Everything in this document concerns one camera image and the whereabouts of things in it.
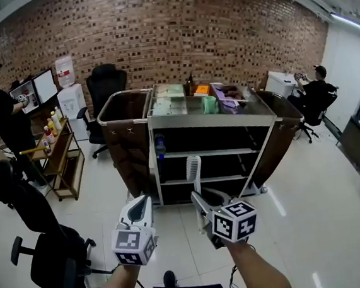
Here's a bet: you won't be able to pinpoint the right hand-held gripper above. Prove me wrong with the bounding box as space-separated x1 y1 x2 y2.
190 183 261 252

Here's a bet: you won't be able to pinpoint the black low cabinet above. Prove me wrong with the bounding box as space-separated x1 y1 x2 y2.
335 115 360 173

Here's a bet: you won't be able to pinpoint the orange box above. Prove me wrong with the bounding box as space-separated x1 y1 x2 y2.
192 83 211 98

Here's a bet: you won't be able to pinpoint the clear water jug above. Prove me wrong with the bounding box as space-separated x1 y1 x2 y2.
54 54 78 90

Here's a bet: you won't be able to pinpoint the brown cloth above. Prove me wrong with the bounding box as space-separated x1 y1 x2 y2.
221 84 243 101

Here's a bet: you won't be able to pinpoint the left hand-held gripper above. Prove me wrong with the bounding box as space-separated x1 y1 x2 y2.
107 193 160 269

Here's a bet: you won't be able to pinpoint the ceiling light strip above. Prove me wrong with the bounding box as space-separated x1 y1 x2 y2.
330 9 360 37

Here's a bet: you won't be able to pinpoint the person's left black shoe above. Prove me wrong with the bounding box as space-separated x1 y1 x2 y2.
162 269 178 288

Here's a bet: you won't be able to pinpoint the white sink cabinet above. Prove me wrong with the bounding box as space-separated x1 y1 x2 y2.
263 67 300 101

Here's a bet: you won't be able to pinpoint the pale green packets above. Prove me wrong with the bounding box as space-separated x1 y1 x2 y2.
156 83 185 100

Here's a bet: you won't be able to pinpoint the blue bottle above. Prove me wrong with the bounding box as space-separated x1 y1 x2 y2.
153 133 168 161

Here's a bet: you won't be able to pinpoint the wooden trolley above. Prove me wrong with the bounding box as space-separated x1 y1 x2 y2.
16 114 90 206

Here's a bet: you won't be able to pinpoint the person's right forearm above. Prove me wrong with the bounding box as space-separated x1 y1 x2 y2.
223 236 293 288

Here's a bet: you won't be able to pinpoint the purple cloth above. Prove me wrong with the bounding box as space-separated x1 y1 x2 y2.
211 82 244 117

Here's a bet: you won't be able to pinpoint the yellow drink bottle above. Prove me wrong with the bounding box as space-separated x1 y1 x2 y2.
50 110 64 132

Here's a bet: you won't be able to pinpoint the brown fabric laundry hamper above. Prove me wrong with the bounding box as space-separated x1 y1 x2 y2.
243 86 311 190
94 88 164 202

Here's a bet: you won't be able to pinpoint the orange drink bottle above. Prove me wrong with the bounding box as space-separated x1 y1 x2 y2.
46 117 59 138

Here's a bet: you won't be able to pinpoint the steel housekeeping cart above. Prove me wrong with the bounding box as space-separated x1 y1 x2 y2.
94 71 312 213

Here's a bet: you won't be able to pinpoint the green cup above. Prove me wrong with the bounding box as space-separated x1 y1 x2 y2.
202 94 219 116

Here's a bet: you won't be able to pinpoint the red drink bottle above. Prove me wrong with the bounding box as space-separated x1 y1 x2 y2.
43 125 57 146

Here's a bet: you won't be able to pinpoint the white brush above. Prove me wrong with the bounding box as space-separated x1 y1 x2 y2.
184 154 209 236

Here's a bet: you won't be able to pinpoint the dark glass bottle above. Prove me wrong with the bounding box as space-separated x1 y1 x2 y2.
185 71 197 96

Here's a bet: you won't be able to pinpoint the white water dispenser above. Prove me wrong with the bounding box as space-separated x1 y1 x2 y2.
55 82 92 143

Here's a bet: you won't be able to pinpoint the black mini fridge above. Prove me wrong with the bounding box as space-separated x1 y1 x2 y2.
7 68 61 118

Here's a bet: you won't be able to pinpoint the black office chair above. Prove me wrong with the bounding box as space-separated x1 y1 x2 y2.
0 152 102 288
288 82 344 146
71 62 136 161

